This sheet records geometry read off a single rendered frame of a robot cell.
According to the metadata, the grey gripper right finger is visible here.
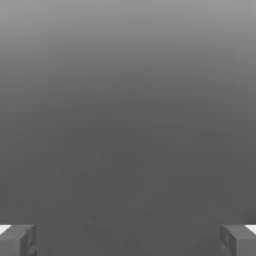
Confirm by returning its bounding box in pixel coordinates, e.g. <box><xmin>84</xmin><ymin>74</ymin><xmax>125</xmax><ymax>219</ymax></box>
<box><xmin>219</xmin><ymin>223</ymin><xmax>256</xmax><ymax>256</ymax></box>

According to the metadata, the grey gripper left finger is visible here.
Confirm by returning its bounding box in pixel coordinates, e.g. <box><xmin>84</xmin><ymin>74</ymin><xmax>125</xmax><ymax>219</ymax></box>
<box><xmin>0</xmin><ymin>223</ymin><xmax>38</xmax><ymax>256</ymax></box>

